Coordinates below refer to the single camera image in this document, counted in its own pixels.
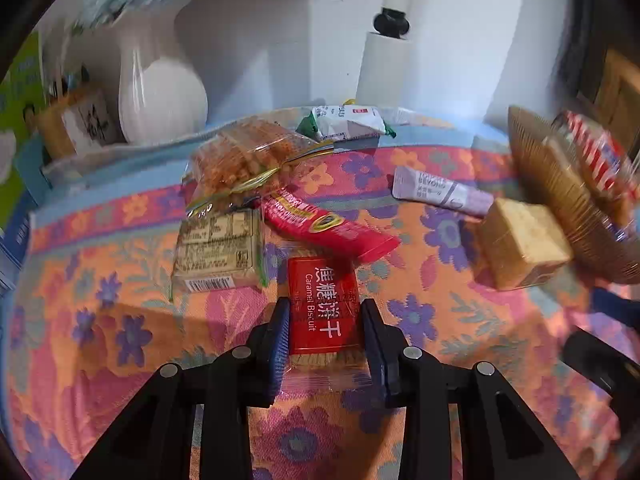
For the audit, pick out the striped seal fried snack bag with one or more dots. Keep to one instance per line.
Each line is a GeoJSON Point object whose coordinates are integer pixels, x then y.
{"type": "Point", "coordinates": [240, 160]}

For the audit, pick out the bunch of pens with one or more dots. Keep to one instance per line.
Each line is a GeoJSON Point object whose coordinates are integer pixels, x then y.
{"type": "Point", "coordinates": [70, 85]}

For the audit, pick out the floral woven cloth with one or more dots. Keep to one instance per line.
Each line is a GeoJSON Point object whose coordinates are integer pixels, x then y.
{"type": "Point", "coordinates": [150, 335]}

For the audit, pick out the red label fried snack bag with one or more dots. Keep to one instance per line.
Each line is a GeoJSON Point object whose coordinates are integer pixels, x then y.
{"type": "Point", "coordinates": [595, 155]}

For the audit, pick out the beige cracker packet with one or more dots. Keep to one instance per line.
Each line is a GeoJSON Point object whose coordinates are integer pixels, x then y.
{"type": "Point", "coordinates": [215, 250]}

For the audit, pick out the red long snack packet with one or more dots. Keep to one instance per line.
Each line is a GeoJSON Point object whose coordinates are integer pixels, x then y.
{"type": "Point", "coordinates": [325, 230]}

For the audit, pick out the wooden pen holder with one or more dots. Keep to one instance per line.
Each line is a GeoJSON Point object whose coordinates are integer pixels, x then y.
{"type": "Point", "coordinates": [55, 125]}

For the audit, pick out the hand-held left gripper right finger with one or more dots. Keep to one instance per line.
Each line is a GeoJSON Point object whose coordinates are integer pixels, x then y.
{"type": "Point", "coordinates": [380, 370]}

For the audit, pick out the white cylinder with black knob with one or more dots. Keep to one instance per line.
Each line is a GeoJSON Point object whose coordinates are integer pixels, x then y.
{"type": "Point", "coordinates": [385, 70]}

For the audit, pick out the red caramel biscuit packet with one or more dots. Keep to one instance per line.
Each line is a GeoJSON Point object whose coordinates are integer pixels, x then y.
{"type": "Point", "coordinates": [320, 305]}

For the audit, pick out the woven wicker basket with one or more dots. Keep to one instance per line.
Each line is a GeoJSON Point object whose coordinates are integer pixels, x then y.
{"type": "Point", "coordinates": [555, 195]}

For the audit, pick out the purple white stick packet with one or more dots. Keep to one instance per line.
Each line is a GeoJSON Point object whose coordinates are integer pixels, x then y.
{"type": "Point", "coordinates": [435, 190]}

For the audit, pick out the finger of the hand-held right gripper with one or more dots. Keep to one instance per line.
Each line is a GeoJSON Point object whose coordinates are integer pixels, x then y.
{"type": "Point", "coordinates": [600, 365]}
{"type": "Point", "coordinates": [615, 305]}

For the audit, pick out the brown wooden frame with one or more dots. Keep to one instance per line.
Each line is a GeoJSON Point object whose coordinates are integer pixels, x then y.
{"type": "Point", "coordinates": [615, 90]}

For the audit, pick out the golden puffed rice cake packet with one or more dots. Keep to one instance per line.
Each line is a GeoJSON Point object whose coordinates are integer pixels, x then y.
{"type": "Point", "coordinates": [520, 240]}

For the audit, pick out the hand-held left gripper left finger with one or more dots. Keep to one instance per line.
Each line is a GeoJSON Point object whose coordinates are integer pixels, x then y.
{"type": "Point", "coordinates": [280, 350]}

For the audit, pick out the white green snack packet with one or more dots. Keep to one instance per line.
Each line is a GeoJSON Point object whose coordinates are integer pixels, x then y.
{"type": "Point", "coordinates": [345, 122]}

